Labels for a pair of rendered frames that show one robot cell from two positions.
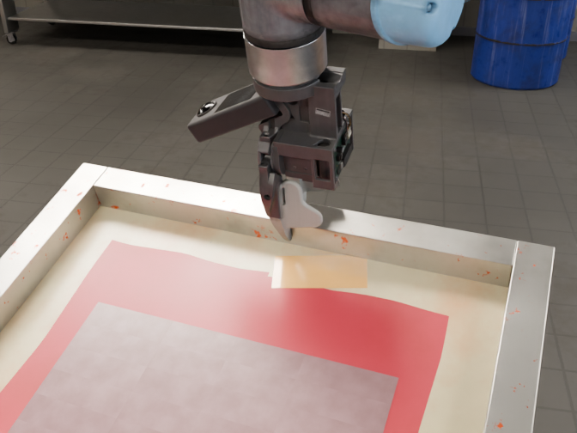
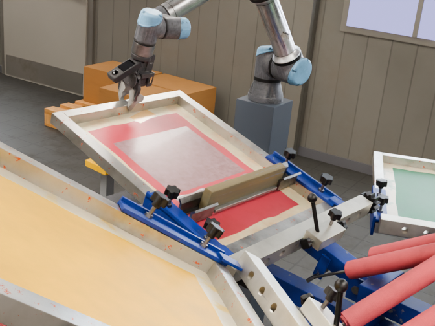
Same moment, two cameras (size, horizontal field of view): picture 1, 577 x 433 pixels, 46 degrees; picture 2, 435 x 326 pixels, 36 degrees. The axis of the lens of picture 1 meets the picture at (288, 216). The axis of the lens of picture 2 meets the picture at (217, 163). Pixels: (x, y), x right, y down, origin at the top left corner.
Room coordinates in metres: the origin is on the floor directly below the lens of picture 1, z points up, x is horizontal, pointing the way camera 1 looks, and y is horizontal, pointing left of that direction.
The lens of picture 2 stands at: (-0.39, 2.03, 1.92)
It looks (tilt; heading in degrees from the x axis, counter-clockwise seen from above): 20 degrees down; 289
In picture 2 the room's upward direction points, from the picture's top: 5 degrees clockwise
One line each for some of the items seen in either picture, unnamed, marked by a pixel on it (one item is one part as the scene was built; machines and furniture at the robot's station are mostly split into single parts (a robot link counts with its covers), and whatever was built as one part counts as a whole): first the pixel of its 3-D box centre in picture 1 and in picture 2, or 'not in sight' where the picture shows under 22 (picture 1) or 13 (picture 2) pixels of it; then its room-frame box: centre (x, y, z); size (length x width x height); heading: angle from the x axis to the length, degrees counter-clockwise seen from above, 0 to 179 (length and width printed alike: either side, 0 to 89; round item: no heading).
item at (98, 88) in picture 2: not in sight; (131, 106); (2.27, -3.11, 0.25); 1.32 x 0.90 x 0.49; 169
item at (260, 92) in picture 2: not in sight; (266, 88); (0.36, -0.64, 1.25); 0.15 x 0.15 x 0.10
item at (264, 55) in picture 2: not in sight; (270, 61); (0.35, -0.63, 1.37); 0.13 x 0.12 x 0.14; 148
